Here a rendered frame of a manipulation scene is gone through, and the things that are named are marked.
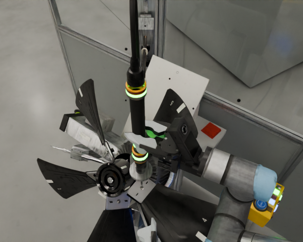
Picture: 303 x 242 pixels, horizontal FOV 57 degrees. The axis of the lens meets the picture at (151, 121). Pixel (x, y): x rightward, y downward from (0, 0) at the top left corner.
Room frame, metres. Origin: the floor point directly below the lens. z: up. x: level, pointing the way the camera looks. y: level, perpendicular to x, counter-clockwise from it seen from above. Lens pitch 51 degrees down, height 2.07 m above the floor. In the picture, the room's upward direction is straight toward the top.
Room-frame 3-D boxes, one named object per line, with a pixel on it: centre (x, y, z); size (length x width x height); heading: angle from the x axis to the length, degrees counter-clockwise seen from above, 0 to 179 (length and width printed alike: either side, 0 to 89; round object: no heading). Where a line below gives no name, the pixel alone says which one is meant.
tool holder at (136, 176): (0.44, 0.03, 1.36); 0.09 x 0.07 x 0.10; 179
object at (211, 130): (0.93, -0.32, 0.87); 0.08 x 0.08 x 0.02; 44
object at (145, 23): (1.05, 0.03, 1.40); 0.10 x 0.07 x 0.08; 179
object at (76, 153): (0.64, 0.31, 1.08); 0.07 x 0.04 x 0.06; 65
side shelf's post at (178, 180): (0.94, -0.19, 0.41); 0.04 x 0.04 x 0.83; 54
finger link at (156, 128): (0.44, 0.00, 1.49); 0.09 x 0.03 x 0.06; 56
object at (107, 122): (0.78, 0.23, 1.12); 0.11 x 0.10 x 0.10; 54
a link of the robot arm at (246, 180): (0.31, -0.22, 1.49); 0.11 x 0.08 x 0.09; 64
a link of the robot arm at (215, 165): (0.34, -0.15, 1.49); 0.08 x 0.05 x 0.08; 154
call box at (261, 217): (0.46, -0.43, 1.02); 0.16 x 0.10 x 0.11; 144
